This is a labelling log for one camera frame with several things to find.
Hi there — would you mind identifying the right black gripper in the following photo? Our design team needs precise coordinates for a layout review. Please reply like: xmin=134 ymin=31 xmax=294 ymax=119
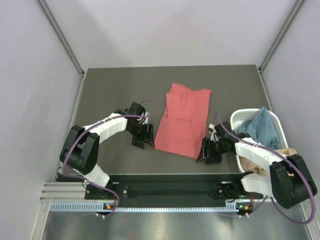
xmin=196 ymin=137 xmax=227 ymax=165

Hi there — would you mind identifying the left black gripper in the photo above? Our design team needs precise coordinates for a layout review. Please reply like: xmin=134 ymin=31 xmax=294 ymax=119
xmin=127 ymin=121 xmax=155 ymax=149

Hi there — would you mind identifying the red t shirt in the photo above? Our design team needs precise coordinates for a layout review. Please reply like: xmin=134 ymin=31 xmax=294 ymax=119
xmin=154 ymin=83 xmax=212 ymax=159

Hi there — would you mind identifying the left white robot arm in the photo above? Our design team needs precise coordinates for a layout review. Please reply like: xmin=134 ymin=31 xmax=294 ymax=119
xmin=59 ymin=102 xmax=155 ymax=199

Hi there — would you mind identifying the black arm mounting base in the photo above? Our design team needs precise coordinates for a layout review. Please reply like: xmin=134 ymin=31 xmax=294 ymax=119
xmin=102 ymin=173 xmax=249 ymax=200

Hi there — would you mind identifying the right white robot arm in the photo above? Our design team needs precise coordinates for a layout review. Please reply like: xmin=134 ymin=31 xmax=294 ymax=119
xmin=196 ymin=122 xmax=318 ymax=209

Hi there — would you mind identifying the tan t shirt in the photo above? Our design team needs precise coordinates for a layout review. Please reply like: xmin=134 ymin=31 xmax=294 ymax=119
xmin=239 ymin=148 xmax=297 ymax=176

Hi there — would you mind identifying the white plastic laundry basket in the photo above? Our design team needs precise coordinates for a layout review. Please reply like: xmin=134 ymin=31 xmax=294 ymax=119
xmin=229 ymin=107 xmax=288 ymax=173

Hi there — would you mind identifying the blue t shirt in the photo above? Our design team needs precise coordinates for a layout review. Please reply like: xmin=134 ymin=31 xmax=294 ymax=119
xmin=235 ymin=107 xmax=278 ymax=150

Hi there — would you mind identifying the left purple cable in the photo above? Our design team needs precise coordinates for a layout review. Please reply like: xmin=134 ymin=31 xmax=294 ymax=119
xmin=48 ymin=99 xmax=160 ymax=235

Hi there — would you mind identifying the aluminium front rail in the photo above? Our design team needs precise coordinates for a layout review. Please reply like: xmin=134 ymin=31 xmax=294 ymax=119
xmin=39 ymin=181 xmax=313 ymax=201

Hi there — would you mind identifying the grey slotted cable duct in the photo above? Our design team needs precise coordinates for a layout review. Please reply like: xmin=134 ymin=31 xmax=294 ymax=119
xmin=50 ymin=202 xmax=252 ymax=213

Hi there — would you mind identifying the left aluminium frame post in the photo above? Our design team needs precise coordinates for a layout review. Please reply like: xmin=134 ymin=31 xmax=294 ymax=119
xmin=35 ymin=0 xmax=85 ymax=76

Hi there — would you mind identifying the aluminium frame post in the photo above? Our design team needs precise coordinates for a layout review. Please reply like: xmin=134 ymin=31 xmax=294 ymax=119
xmin=257 ymin=0 xmax=306 ymax=75
xmin=35 ymin=0 xmax=85 ymax=76

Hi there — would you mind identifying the right aluminium frame post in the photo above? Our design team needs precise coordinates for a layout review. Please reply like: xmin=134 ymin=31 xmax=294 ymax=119
xmin=257 ymin=0 xmax=306 ymax=75

